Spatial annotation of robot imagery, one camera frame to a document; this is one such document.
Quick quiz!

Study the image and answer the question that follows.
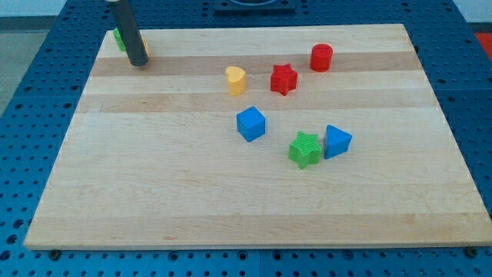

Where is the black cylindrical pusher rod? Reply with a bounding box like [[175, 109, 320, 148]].
[[107, 0, 149, 67]]

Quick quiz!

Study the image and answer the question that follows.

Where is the green block behind rod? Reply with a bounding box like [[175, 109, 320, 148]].
[[112, 28, 126, 52]]

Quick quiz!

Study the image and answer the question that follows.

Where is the blue cube block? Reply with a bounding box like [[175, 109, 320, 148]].
[[236, 106, 266, 142]]

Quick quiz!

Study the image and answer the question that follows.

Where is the red cylinder block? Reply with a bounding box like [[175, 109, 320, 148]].
[[310, 44, 334, 72]]

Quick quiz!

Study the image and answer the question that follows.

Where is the yellow block behind rod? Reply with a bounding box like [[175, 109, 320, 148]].
[[142, 37, 150, 57]]

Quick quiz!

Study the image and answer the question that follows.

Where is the red star block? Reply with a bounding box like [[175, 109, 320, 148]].
[[270, 64, 298, 96]]

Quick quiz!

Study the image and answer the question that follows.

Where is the yellow heart block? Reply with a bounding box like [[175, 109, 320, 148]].
[[225, 66, 247, 96]]

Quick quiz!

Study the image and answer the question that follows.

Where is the green star block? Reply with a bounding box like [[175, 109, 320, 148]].
[[288, 131, 322, 169]]

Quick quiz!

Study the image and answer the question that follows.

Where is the wooden board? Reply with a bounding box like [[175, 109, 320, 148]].
[[24, 24, 491, 250]]

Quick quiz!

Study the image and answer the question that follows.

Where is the blue triangle block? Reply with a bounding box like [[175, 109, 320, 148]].
[[324, 125, 352, 159]]

